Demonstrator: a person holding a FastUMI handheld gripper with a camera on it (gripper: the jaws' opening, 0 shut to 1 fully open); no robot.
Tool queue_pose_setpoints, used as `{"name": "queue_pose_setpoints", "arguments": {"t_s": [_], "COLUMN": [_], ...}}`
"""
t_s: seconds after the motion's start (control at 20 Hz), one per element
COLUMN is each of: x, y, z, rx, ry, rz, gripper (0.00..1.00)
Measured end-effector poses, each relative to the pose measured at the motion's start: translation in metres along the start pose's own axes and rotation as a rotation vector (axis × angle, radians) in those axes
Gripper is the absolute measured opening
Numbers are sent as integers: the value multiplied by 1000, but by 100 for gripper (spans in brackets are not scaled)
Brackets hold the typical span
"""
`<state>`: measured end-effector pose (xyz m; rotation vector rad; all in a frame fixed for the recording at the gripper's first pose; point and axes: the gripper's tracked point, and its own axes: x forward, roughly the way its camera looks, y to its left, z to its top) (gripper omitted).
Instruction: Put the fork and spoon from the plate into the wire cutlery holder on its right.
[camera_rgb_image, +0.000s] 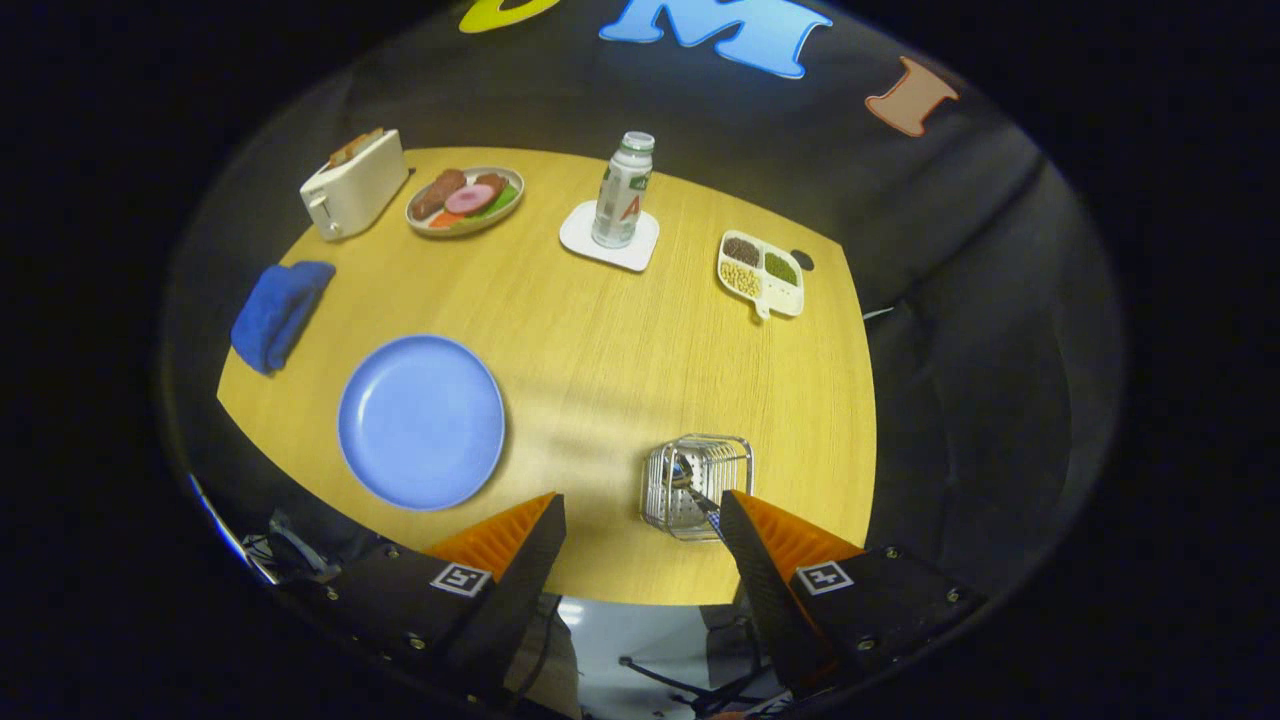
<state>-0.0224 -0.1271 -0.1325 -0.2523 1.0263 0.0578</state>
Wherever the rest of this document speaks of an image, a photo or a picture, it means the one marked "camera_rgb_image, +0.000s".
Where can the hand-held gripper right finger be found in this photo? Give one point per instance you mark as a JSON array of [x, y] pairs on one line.
[[765, 600]]

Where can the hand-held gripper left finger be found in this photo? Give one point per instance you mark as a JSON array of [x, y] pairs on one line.
[[520, 600]]

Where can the black office chair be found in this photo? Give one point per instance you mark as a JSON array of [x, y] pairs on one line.
[[730, 640]]

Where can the blue round plate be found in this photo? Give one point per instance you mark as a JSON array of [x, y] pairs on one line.
[[420, 420]]

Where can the white divided dish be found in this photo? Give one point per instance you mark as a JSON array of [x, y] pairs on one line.
[[762, 308]]

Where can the pile of yellow beans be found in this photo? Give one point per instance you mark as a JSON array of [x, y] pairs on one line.
[[740, 280]]

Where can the pile of green beans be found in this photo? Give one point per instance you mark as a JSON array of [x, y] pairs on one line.
[[781, 269]]

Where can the black table grommet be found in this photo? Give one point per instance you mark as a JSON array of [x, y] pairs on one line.
[[802, 261]]

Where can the pile of brown beans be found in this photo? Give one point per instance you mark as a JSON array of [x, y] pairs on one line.
[[741, 251]]

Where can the white square coaster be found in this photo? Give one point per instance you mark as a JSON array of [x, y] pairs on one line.
[[580, 240]]

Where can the oval food plate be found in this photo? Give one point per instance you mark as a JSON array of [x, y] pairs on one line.
[[466, 232]]

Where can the blue folded towel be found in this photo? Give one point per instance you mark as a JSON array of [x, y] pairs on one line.
[[275, 315]]

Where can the orange carrot slice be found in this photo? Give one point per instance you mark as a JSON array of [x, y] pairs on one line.
[[445, 219]]

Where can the green lettuce leaf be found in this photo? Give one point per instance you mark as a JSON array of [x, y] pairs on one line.
[[500, 205]]

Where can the pink ham slice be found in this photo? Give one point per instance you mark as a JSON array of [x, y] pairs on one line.
[[470, 199]]

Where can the white drink bottle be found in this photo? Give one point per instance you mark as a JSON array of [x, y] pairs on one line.
[[620, 200]]

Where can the large brown meat piece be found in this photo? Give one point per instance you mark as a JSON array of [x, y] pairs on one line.
[[438, 193]]

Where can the white toaster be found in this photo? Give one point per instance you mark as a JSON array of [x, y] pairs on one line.
[[355, 195]]

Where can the brown toast slice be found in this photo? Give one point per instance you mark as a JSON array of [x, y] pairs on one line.
[[355, 148]]

